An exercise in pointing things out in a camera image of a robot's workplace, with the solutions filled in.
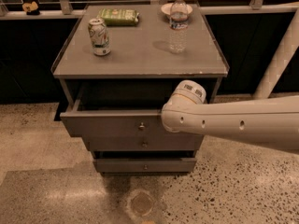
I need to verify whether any white diagonal pole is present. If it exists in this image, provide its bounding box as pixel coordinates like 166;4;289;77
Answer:
253;10;299;99

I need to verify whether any round floor drain cover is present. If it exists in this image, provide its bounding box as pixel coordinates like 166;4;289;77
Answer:
128;189;154;217

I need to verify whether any grey bottom drawer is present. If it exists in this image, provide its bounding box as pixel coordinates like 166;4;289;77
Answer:
93;158;197;173

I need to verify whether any clear plastic water bottle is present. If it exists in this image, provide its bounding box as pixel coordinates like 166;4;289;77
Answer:
169;0;189;53

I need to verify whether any grey drawer cabinet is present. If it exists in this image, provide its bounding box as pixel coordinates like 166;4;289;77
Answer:
50;3;231;175

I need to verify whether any grey drawer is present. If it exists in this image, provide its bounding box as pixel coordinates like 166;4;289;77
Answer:
61;96;168;138
83;132;203;151
93;158;197;173

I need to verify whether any white bowl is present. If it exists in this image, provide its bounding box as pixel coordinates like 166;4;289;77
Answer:
161;3;192;21

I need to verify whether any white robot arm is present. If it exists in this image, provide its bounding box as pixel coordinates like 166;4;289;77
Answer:
162;80;299;152

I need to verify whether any grey top drawer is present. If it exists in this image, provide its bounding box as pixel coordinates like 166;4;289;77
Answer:
61;96;168;138

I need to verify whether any green snack packet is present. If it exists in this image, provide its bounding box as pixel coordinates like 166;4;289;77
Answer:
97;8;139;26

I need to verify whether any small yellow black object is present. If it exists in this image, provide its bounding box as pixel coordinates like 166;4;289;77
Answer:
22;1;40;15

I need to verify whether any white green soda can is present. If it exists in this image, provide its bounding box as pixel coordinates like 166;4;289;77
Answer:
88;18;110;56

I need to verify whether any grey middle drawer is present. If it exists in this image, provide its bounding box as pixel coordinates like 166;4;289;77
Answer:
83;132;203;151

